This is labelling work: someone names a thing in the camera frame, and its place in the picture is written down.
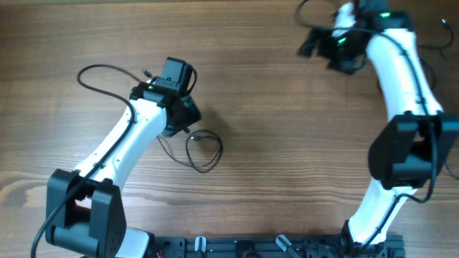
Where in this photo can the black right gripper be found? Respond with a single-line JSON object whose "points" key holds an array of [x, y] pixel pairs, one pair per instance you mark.
{"points": [[309, 46]]}

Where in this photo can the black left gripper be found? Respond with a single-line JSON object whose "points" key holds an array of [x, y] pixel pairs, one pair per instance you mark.
{"points": [[193, 115]]}

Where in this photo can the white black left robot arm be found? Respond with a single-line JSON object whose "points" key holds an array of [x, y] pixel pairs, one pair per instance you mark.
{"points": [[84, 209]]}

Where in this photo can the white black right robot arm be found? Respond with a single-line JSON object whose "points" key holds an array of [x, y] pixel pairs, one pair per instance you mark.
{"points": [[407, 157]]}

